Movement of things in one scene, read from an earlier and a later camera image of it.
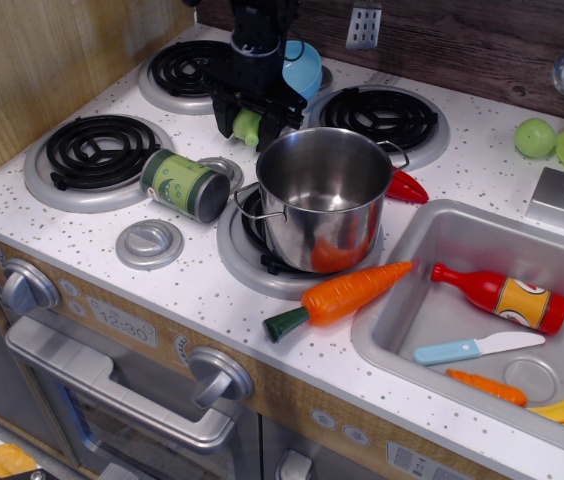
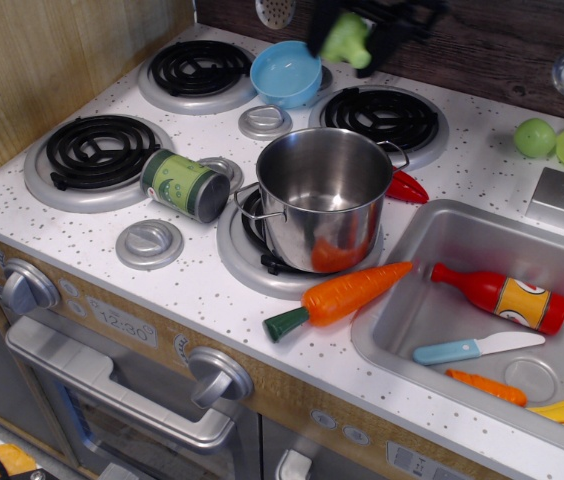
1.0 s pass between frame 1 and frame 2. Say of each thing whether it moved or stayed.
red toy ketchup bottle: stayed
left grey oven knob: stayed
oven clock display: stayed
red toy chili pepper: stayed
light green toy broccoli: moved
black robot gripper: moved
